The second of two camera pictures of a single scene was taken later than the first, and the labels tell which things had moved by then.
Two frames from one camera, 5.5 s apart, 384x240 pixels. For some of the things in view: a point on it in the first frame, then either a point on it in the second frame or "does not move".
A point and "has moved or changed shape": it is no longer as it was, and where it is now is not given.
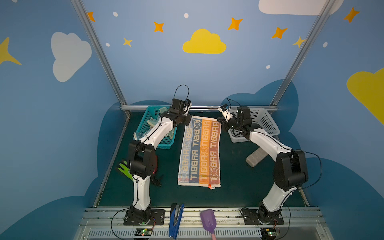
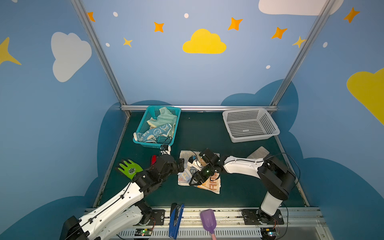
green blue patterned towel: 152,121 does not move
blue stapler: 176,213 does not move
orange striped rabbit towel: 199,163 has moved or changed shape
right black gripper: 227,123 -> 202,173
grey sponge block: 256,157 does not move
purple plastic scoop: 208,219 does not move
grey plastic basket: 258,115 does not move
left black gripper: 184,119 -> 180,165
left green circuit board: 143,232 does not move
